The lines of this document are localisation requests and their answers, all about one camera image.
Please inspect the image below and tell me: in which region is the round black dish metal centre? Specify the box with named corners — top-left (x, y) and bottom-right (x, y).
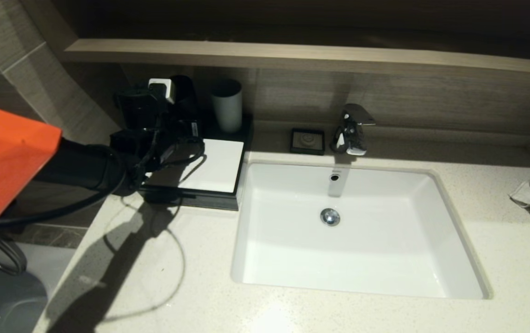
top-left (168, 75), bottom-right (199, 124)

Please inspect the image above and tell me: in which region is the black plastic tray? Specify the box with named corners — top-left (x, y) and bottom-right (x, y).
top-left (142, 187), bottom-right (239, 211)

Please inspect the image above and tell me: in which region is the black amenity tray with drawer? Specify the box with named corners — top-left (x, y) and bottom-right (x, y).
top-left (134, 110), bottom-right (254, 211)

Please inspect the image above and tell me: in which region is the grey cup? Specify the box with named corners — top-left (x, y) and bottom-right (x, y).
top-left (211, 80), bottom-right (243, 134)

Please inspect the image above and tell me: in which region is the white ribbed mat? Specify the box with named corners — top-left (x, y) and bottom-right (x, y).
top-left (147, 138), bottom-right (245, 193)

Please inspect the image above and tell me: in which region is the black soap dish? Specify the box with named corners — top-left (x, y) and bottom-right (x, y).
top-left (290, 129), bottom-right (325, 156)

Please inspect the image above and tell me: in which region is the chrome faucet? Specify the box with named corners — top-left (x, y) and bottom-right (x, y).
top-left (330, 105), bottom-right (375, 156)

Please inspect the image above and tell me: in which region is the chrome drain plug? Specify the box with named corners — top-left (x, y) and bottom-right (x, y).
top-left (320, 208), bottom-right (341, 227)

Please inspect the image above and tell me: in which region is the white sink basin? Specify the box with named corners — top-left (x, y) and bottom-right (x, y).
top-left (231, 160), bottom-right (492, 299)

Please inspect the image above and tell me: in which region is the grey toilet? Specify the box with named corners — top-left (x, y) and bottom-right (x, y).
top-left (0, 252), bottom-right (50, 333)

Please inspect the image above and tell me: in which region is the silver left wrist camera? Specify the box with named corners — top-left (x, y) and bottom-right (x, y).
top-left (148, 78), bottom-right (174, 105)

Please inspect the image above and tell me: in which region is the wooden wall shelf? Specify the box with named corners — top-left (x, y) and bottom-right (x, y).
top-left (63, 39), bottom-right (530, 79)

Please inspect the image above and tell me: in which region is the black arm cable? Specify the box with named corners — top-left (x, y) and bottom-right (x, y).
top-left (0, 139), bottom-right (206, 230)

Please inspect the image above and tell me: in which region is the dark looped hose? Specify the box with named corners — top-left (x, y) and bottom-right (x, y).
top-left (0, 234), bottom-right (28, 276)

